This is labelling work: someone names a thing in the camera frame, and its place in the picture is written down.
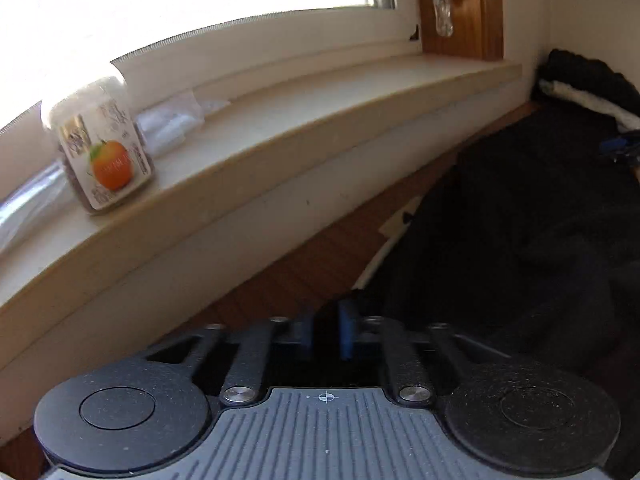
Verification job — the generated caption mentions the black fleece pants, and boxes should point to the black fleece pants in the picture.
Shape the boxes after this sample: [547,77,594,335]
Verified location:
[350,105,640,461]

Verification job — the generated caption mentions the wooden window frame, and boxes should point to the wooden window frame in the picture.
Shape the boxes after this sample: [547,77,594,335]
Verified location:
[415,0,503,61]

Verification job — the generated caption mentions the beige windowsill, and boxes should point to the beige windowsill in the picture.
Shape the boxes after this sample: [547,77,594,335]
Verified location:
[0,52,523,371]

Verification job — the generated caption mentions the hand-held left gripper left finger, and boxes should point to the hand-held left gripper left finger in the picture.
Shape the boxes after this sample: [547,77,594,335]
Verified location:
[145,310,317,407]

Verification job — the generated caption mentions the white window sash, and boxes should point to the white window sash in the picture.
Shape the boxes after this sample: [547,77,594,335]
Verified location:
[110,0,423,106]

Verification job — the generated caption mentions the jar with orange fruit label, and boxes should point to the jar with orange fruit label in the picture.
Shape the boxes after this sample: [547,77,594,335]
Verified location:
[40,75,153,216]

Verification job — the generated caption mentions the white patterned folded garment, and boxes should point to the white patterned folded garment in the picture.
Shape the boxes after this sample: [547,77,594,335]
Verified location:
[542,80,640,131]

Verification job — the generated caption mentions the clear blind cord pull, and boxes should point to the clear blind cord pull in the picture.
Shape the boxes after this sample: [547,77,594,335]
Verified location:
[430,0,456,38]

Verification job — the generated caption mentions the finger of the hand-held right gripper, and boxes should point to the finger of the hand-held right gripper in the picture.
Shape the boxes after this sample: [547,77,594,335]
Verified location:
[599,132,640,166]

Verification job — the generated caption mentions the black folded sweater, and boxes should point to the black folded sweater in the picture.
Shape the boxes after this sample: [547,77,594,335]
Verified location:
[532,49,640,106]

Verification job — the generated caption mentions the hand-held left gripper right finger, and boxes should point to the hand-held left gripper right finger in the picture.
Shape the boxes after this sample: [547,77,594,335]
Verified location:
[338,300,511,407]

